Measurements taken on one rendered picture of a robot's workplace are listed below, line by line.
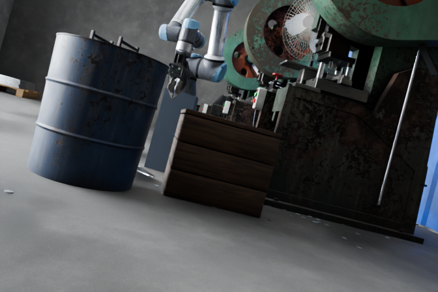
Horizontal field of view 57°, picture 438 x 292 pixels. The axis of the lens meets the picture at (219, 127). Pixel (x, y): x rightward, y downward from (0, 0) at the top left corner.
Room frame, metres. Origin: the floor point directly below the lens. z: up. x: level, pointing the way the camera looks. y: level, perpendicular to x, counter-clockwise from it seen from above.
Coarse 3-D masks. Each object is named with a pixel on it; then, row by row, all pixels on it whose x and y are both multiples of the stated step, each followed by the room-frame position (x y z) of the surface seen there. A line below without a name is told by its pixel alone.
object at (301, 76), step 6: (288, 66) 2.36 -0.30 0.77; (294, 66) 2.32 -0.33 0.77; (300, 66) 2.27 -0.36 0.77; (306, 66) 2.26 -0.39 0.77; (300, 72) 2.33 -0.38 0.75; (306, 72) 2.28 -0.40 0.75; (312, 72) 2.28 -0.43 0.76; (324, 72) 2.27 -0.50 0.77; (300, 78) 2.30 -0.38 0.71; (306, 78) 2.28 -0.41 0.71; (312, 78) 2.29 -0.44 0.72
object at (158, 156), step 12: (168, 96) 2.20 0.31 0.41; (180, 96) 2.20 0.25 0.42; (192, 96) 2.20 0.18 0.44; (168, 108) 2.20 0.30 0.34; (180, 108) 2.20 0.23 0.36; (192, 108) 2.20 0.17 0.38; (156, 120) 2.20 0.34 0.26; (168, 120) 2.20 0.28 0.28; (156, 132) 2.20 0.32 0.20; (168, 132) 2.20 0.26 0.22; (156, 144) 2.20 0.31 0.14; (168, 144) 2.20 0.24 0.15; (156, 156) 2.20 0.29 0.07; (168, 156) 2.20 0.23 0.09; (156, 168) 2.20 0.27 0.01
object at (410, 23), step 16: (320, 0) 1.94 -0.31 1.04; (336, 0) 1.85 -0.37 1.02; (352, 0) 1.86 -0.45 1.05; (368, 0) 1.87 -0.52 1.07; (432, 0) 1.91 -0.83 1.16; (336, 16) 1.92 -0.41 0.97; (352, 16) 1.86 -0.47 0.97; (368, 16) 1.87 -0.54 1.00; (384, 16) 1.88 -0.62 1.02; (400, 16) 1.89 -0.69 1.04; (416, 16) 1.90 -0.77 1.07; (432, 16) 1.91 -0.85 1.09; (352, 32) 1.95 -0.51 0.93; (368, 32) 1.88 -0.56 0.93; (384, 32) 1.89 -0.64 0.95; (400, 32) 1.90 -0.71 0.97; (416, 32) 1.90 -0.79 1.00; (432, 32) 1.91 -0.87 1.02
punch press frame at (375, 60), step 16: (352, 48) 2.50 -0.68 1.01; (368, 48) 2.48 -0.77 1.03; (384, 48) 2.18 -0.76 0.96; (400, 48) 2.19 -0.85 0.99; (416, 48) 2.20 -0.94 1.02; (432, 48) 2.21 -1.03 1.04; (368, 64) 2.48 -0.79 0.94; (384, 64) 2.18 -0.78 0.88; (400, 64) 2.19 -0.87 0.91; (352, 80) 2.47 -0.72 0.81; (368, 80) 2.24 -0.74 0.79; (384, 80) 2.18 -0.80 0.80; (336, 96) 2.15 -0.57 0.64; (368, 96) 2.19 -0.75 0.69
